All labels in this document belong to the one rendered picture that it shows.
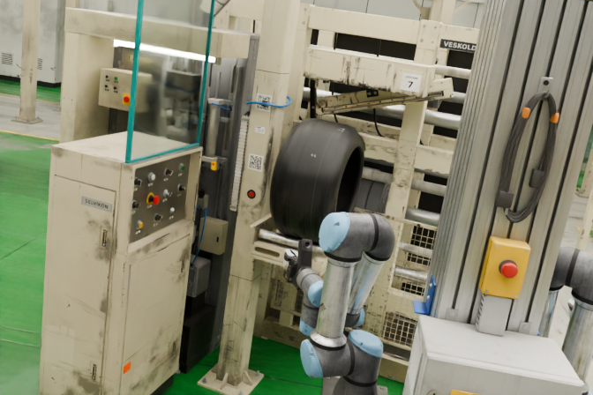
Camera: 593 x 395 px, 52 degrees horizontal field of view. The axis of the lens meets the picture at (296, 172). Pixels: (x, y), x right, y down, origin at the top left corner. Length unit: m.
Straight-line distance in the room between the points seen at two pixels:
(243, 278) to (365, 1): 9.23
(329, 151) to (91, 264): 1.10
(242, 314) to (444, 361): 1.89
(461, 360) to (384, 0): 10.69
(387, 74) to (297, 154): 0.62
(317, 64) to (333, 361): 1.58
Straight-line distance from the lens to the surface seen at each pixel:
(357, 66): 2.98
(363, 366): 2.02
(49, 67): 12.85
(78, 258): 2.70
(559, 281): 1.99
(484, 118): 1.47
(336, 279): 1.85
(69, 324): 2.85
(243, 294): 3.13
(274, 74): 2.84
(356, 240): 1.80
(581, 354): 2.05
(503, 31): 1.46
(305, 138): 2.70
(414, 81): 2.92
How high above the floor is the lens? 1.88
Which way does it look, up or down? 14 degrees down
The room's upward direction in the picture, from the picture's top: 9 degrees clockwise
